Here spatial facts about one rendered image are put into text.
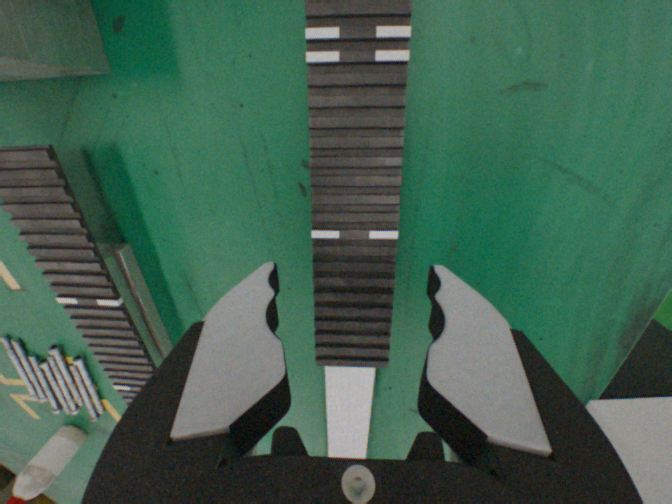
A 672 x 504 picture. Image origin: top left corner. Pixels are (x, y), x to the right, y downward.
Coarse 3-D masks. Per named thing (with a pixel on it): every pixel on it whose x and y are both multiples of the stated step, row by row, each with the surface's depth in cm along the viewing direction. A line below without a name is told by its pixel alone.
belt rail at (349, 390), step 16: (336, 368) 20; (352, 368) 20; (368, 368) 20; (336, 384) 21; (352, 384) 21; (368, 384) 21; (336, 400) 22; (352, 400) 22; (368, 400) 22; (336, 416) 24; (352, 416) 23; (368, 416) 23; (336, 432) 25; (352, 432) 25; (336, 448) 26; (352, 448) 26
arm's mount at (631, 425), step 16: (592, 400) 26; (608, 400) 26; (624, 400) 25; (640, 400) 25; (656, 400) 25; (608, 416) 24; (624, 416) 24; (640, 416) 24; (656, 416) 24; (608, 432) 24; (624, 432) 23; (640, 432) 23; (656, 432) 22; (624, 448) 22; (640, 448) 22; (656, 448) 21; (624, 464) 22; (640, 464) 21; (656, 464) 20; (640, 480) 20; (656, 480) 19; (656, 496) 19
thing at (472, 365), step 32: (448, 288) 10; (448, 320) 9; (480, 320) 9; (448, 352) 7; (480, 352) 7; (512, 352) 7; (448, 384) 7; (480, 384) 7; (512, 384) 7; (448, 416) 6; (480, 416) 6; (512, 416) 6; (480, 448) 6; (544, 448) 5
